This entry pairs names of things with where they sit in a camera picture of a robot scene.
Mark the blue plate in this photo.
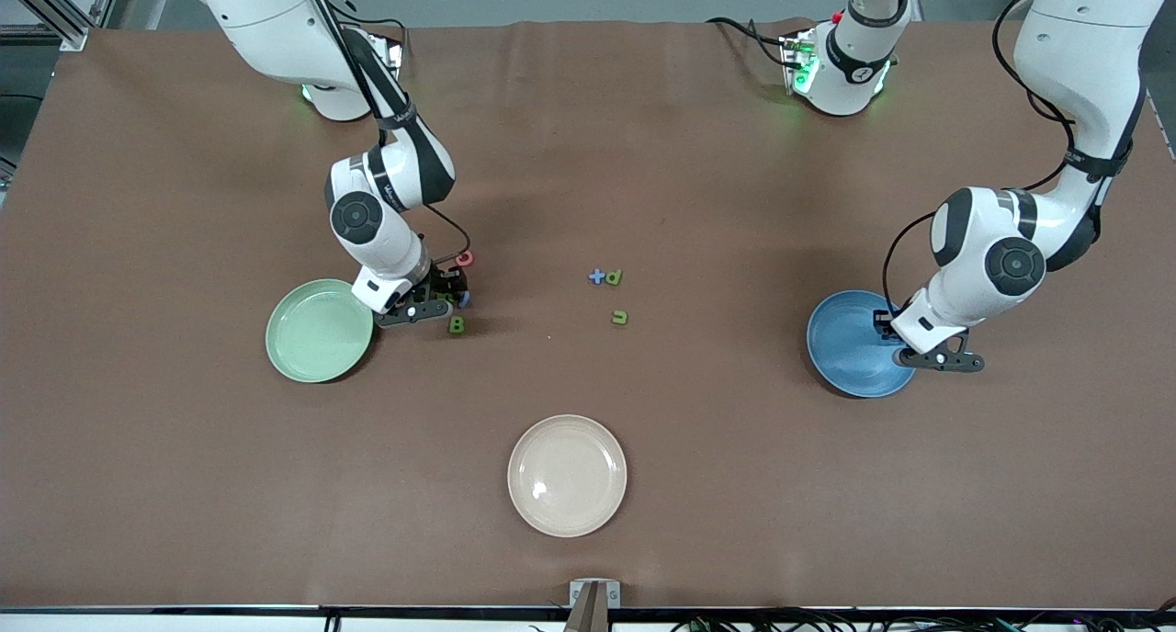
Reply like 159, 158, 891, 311
806, 289, 921, 399

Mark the green plate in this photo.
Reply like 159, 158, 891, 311
266, 278, 376, 384

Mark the beige plate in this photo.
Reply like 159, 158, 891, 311
507, 414, 628, 538

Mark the brown table cover sheet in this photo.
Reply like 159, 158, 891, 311
0, 18, 1176, 612

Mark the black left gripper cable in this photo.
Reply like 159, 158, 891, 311
880, 211, 936, 313

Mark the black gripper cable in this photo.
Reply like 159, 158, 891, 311
423, 204, 473, 267
880, 211, 936, 313

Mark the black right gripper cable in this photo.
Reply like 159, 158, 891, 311
423, 204, 473, 267

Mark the black arm base cable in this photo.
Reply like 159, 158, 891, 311
706, 17, 791, 68

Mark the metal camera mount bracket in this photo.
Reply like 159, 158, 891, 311
570, 579, 621, 632

